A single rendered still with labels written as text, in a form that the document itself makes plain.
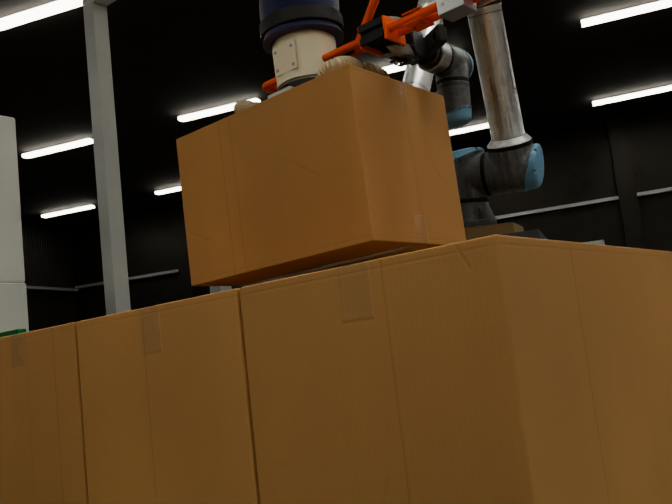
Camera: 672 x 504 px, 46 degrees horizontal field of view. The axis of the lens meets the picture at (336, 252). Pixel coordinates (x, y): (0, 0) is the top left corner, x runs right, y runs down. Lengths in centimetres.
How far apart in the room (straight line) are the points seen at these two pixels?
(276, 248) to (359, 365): 95
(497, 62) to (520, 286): 180
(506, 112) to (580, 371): 174
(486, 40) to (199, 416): 177
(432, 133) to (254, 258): 54
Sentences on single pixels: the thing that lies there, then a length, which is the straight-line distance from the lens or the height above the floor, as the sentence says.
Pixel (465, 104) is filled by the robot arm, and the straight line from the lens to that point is 218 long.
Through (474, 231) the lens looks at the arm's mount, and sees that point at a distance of 264.
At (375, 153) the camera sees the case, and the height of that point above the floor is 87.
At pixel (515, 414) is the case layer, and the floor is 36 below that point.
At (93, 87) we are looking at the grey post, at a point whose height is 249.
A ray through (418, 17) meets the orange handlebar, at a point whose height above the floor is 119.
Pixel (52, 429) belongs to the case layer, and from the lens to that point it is 147.
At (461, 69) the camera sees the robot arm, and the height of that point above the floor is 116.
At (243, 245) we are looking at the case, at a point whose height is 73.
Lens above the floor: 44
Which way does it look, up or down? 8 degrees up
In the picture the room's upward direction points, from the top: 7 degrees counter-clockwise
